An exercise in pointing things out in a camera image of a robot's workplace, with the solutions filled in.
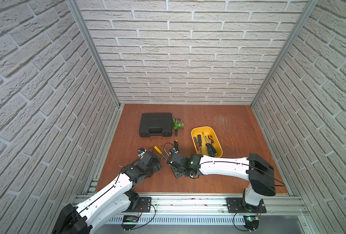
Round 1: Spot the aluminium front rail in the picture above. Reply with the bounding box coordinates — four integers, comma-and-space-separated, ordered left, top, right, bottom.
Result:
139, 192, 309, 216

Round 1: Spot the right controller board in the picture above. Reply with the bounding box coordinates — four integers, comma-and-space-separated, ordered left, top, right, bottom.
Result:
243, 216, 259, 232

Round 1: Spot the yellow transparent handle screwdriver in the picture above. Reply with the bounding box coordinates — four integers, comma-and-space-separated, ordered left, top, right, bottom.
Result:
154, 146, 167, 160

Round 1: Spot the aluminium frame post left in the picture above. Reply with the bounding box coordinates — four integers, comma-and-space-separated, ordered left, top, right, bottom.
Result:
67, 0, 121, 108

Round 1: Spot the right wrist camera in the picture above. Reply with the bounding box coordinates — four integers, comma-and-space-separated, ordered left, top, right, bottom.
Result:
169, 148, 178, 155

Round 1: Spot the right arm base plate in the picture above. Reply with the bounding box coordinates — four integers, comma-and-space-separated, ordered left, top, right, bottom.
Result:
226, 198, 267, 214

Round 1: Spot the yellow black phillips screwdriver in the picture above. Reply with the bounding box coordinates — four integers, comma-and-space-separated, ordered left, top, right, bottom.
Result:
197, 134, 202, 154

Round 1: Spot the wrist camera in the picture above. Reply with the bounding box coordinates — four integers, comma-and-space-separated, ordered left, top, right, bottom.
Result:
138, 148, 146, 157
169, 148, 178, 155

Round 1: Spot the green black large screwdriver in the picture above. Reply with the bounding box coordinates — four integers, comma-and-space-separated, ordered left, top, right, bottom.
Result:
203, 133, 217, 158

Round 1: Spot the black yellow-capped screwdriver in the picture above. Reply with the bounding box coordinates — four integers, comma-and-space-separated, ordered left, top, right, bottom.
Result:
174, 139, 179, 152

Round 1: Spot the controller board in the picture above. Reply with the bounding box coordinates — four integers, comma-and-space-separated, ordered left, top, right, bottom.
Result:
121, 215, 139, 231
243, 216, 259, 232

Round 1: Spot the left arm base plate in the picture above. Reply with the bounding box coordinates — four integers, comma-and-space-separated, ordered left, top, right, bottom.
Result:
125, 197, 152, 213

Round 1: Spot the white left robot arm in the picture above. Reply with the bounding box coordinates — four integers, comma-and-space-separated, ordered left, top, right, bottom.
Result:
52, 151, 161, 234

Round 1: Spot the aluminium frame post right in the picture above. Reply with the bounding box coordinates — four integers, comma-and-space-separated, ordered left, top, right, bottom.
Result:
250, 0, 319, 108

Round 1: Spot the aluminium frame post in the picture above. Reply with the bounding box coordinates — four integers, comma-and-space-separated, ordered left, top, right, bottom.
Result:
250, 0, 319, 108
67, 0, 121, 108

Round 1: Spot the black plastic tool case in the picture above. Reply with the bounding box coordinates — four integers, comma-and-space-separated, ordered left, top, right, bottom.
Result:
139, 113, 173, 137

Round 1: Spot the orange black stubby screwdriver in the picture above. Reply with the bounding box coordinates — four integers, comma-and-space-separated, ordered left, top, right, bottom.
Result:
208, 135, 215, 146

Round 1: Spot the left controller board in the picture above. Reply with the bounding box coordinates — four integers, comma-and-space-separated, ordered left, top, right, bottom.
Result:
121, 215, 139, 231

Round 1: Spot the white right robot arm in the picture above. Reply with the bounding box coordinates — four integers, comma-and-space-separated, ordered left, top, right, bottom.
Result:
167, 153, 282, 212

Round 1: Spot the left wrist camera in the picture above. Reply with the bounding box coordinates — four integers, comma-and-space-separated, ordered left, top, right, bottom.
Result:
138, 148, 146, 157

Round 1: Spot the dark red handle screwdriver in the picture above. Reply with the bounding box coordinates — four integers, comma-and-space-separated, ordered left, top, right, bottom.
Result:
193, 137, 200, 153

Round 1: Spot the yellow plastic storage box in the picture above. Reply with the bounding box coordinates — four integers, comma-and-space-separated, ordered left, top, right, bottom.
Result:
191, 126, 223, 158

